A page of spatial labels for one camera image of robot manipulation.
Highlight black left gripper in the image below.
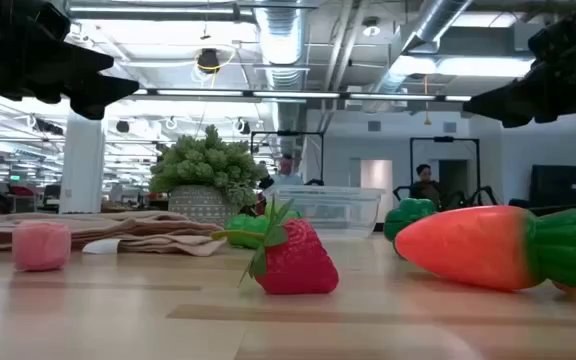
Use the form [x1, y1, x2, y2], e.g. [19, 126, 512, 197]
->
[0, 0, 140, 120]

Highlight pink toy cube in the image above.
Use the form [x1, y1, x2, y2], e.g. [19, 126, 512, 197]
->
[11, 221, 72, 273]

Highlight orange toy carrot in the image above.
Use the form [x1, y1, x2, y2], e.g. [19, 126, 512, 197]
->
[394, 204, 576, 295]

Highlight dark green toy vegetable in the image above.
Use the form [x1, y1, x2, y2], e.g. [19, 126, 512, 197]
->
[383, 197, 438, 244]

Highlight green toy cucumber half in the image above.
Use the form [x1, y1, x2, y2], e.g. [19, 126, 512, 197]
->
[225, 213, 269, 250]

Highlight red toy strawberry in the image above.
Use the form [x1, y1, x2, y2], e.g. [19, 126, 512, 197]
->
[210, 197, 340, 295]

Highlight clear plastic tupperware container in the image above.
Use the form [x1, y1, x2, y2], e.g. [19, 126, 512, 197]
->
[262, 184, 385, 240]

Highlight white building column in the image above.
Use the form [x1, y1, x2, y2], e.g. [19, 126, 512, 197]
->
[58, 110, 107, 215]

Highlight black equipment cabinet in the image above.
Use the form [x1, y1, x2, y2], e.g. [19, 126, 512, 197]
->
[530, 163, 576, 209]

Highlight black ceiling spotlight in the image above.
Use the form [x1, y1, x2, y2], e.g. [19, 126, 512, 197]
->
[196, 48, 222, 75]

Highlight potted green succulent plant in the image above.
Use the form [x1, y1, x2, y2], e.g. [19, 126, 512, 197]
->
[148, 124, 269, 229]

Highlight folded beige cloth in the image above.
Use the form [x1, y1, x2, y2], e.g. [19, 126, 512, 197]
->
[0, 209, 228, 258]

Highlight person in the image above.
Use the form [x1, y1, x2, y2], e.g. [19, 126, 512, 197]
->
[266, 154, 305, 189]
[407, 163, 443, 209]

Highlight long ceiling light bar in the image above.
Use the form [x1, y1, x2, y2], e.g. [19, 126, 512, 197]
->
[132, 88, 473, 103]

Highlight black metal frame stand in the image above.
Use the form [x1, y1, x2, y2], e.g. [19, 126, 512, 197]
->
[409, 136, 481, 201]
[250, 130, 325, 187]

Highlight silver round air duct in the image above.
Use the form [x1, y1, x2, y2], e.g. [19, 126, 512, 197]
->
[362, 0, 474, 114]
[253, 4, 310, 151]

